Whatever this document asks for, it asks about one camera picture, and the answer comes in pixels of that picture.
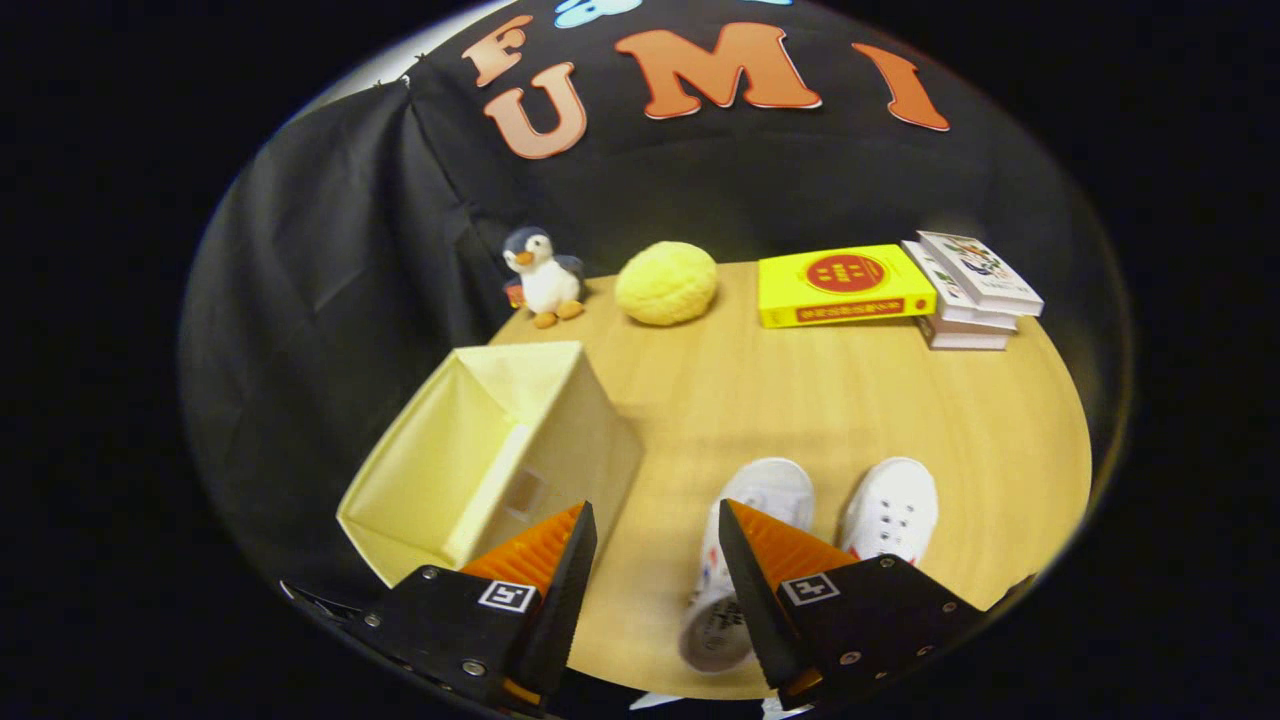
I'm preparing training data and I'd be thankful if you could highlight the yellow round plush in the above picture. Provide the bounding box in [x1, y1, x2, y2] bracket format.
[614, 240, 719, 327]

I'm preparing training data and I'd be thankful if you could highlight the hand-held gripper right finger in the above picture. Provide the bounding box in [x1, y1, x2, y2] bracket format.
[717, 498, 986, 713]

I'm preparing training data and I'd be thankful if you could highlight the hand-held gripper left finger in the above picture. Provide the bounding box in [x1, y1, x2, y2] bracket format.
[345, 500, 599, 716]

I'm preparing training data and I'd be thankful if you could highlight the white book floral cover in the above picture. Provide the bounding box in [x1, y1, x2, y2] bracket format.
[917, 231, 1045, 317]

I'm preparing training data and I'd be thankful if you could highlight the black backdrop cloth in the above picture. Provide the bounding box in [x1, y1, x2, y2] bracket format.
[178, 0, 1131, 601]

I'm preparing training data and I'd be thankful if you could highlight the penguin plush toy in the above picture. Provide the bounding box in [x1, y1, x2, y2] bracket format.
[500, 226, 589, 331]

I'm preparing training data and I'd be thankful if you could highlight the white canvas shoe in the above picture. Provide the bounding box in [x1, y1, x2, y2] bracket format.
[678, 457, 816, 674]
[838, 457, 939, 567]

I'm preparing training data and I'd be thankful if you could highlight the cream fabric storage box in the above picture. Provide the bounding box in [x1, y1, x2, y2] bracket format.
[336, 341, 645, 589]

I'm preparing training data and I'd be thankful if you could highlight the yellow book red circle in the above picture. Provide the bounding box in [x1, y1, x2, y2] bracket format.
[757, 244, 939, 329]

